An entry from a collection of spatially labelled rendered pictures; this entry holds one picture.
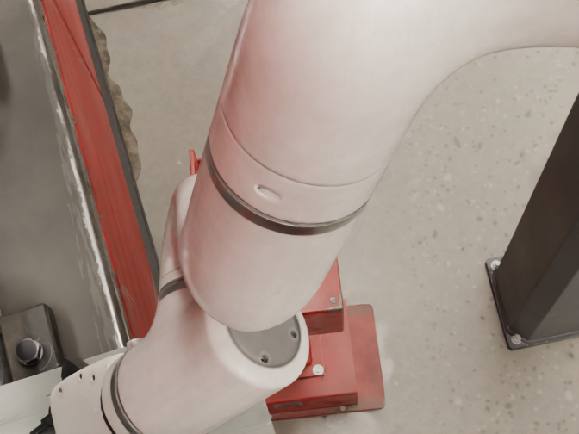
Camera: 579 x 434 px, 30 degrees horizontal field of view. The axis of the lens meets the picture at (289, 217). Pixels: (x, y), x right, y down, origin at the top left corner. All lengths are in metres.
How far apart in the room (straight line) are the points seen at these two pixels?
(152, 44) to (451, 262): 0.77
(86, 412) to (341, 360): 1.10
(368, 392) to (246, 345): 1.33
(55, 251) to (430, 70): 0.82
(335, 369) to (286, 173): 1.44
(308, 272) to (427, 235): 1.55
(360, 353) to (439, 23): 1.63
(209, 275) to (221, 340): 0.11
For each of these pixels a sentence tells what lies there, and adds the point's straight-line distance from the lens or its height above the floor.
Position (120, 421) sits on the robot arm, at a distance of 0.81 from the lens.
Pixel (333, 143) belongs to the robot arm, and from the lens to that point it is 0.47.
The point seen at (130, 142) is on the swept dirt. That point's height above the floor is 0.00.
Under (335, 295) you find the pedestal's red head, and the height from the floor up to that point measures 0.78.
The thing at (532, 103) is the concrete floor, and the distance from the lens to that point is 2.25.
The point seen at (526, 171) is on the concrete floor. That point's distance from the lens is 2.19.
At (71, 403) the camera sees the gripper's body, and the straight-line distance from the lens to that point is 0.89.
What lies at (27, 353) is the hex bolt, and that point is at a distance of 1.16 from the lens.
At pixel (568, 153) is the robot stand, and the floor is 0.70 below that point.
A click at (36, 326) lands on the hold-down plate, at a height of 0.90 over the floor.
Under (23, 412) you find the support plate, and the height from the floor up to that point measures 1.00.
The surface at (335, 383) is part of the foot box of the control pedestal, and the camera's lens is 1.92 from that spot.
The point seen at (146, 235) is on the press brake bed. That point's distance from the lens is 2.10.
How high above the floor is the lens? 2.01
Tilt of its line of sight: 71 degrees down
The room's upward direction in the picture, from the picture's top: 9 degrees counter-clockwise
